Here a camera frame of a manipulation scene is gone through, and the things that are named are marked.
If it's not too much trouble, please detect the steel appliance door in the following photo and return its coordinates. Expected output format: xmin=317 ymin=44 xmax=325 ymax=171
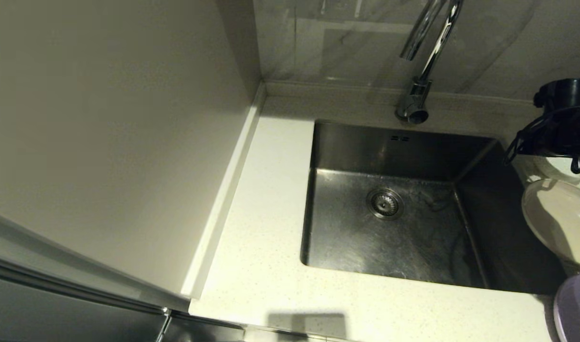
xmin=0 ymin=254 xmax=245 ymax=342

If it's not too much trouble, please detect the beige tall cabinet side panel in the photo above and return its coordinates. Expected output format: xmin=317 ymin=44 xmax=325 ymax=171
xmin=0 ymin=0 xmax=264 ymax=300

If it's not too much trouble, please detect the purple plastic plate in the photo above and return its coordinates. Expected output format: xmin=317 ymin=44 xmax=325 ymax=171
xmin=554 ymin=273 xmax=580 ymax=342

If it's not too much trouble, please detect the stainless steel sink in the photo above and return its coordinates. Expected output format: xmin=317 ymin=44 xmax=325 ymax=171
xmin=300 ymin=119 xmax=569 ymax=296

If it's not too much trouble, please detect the beige plastic plate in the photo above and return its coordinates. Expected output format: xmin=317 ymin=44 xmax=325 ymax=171
xmin=522 ymin=179 xmax=580 ymax=270

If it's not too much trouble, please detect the round metal drain strainer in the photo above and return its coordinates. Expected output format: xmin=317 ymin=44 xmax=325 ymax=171
xmin=366 ymin=188 xmax=405 ymax=220

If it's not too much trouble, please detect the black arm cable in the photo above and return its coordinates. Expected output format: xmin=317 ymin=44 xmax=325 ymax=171
xmin=504 ymin=112 xmax=580 ymax=174

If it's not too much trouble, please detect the white bowl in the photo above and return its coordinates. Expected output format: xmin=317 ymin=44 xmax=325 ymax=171
xmin=532 ymin=154 xmax=580 ymax=180

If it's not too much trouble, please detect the chrome gooseneck faucet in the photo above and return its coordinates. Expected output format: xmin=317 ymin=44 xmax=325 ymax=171
xmin=396 ymin=0 xmax=464 ymax=125

